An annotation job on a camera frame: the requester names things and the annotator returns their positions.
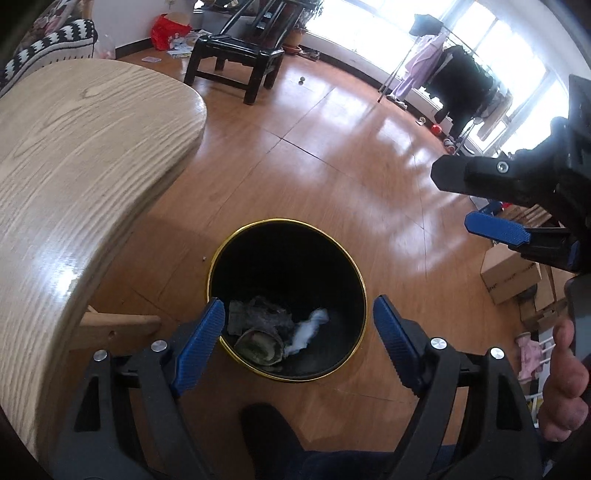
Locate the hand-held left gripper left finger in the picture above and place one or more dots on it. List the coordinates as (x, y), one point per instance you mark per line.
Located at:
(203, 344)

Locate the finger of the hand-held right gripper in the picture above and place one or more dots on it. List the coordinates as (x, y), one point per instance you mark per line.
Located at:
(501, 230)
(489, 177)

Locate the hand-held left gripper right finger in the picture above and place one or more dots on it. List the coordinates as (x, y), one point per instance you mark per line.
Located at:
(397, 344)

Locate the black gold-rimmed trash can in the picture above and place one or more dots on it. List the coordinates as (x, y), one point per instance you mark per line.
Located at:
(286, 263)

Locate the person's right hand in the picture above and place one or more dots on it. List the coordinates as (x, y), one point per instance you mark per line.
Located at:
(561, 369)

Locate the cardboard box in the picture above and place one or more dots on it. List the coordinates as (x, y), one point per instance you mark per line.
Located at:
(508, 272)

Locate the round greenish paper bowl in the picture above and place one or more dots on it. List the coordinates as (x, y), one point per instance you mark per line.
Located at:
(258, 348)

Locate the crumpled grey paper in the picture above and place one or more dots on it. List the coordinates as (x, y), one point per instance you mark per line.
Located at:
(261, 316)

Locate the red ball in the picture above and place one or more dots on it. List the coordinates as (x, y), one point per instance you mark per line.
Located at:
(435, 129)

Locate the wooden table leg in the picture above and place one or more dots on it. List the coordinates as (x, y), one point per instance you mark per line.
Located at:
(120, 325)

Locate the white tissue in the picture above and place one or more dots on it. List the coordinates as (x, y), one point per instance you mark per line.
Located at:
(304, 334)

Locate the black garment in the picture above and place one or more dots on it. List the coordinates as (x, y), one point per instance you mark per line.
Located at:
(461, 87)

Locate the person's black sock foot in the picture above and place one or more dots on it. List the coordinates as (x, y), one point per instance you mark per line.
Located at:
(270, 438)

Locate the person's blue trouser leg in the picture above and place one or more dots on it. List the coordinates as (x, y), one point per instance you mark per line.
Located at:
(351, 464)

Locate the pink toy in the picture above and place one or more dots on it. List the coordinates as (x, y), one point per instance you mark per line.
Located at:
(531, 360)

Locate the purple garment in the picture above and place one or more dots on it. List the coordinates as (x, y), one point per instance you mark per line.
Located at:
(420, 60)

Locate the metal clothes rack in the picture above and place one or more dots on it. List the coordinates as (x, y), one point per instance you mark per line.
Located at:
(392, 76)

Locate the light wooden table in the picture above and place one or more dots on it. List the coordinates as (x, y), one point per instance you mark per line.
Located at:
(92, 161)

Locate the potted plant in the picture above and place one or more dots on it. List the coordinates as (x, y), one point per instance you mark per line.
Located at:
(295, 39)

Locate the black wooden stool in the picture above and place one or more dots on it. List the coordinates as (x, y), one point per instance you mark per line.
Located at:
(235, 55)

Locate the scattered papers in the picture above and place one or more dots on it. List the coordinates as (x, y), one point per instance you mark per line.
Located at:
(187, 44)

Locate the clear plastic bag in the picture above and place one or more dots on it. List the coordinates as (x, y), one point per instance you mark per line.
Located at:
(105, 46)

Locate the red plastic bag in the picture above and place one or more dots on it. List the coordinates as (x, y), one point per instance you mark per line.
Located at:
(168, 32)

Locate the black and white striped sofa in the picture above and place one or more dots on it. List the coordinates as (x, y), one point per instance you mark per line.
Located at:
(41, 41)

